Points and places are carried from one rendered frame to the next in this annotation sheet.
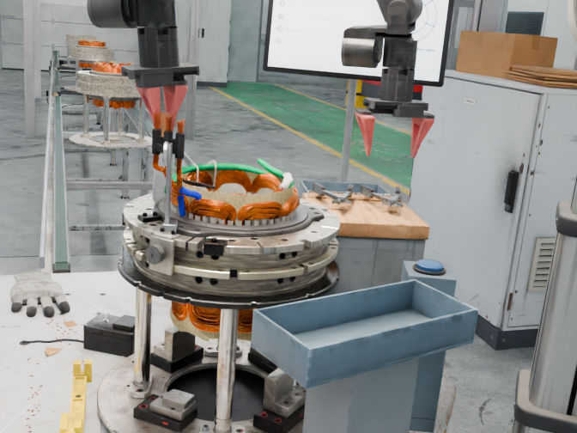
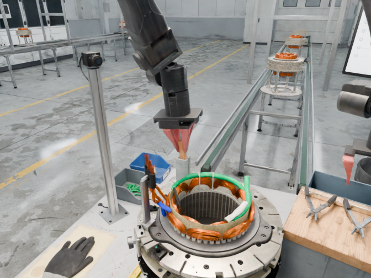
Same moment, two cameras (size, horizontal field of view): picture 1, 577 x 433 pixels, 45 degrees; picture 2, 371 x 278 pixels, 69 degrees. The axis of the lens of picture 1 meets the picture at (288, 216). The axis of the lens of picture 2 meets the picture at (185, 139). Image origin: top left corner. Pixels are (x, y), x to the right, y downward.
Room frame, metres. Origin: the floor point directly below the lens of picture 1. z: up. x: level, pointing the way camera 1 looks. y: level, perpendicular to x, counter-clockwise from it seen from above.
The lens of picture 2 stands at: (0.61, -0.19, 1.51)
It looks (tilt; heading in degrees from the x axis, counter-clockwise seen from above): 26 degrees down; 41
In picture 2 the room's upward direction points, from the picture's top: straight up
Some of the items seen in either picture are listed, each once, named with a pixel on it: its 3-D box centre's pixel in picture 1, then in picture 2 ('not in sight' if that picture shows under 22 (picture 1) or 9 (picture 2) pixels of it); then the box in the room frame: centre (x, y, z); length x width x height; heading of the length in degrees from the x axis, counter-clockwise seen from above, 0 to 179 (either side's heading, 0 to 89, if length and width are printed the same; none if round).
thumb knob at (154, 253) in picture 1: (154, 254); (130, 242); (0.85, 0.17, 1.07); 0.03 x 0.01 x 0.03; 62
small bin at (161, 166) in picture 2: not in sight; (150, 167); (1.35, 0.68, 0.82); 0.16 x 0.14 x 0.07; 111
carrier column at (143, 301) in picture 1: (142, 326); not in sight; (0.99, 0.21, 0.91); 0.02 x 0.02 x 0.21
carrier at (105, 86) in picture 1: (114, 107); (282, 75); (3.18, 0.83, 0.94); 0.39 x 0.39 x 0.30
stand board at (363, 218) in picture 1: (361, 214); (333, 223); (1.22, -0.13, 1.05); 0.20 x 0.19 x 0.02; 8
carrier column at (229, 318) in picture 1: (226, 368); not in sight; (0.88, 0.07, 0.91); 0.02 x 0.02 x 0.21
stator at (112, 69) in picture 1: (114, 84); (285, 64); (3.18, 0.83, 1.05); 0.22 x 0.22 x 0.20
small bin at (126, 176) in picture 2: not in sight; (132, 186); (1.20, 0.63, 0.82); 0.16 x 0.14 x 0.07; 109
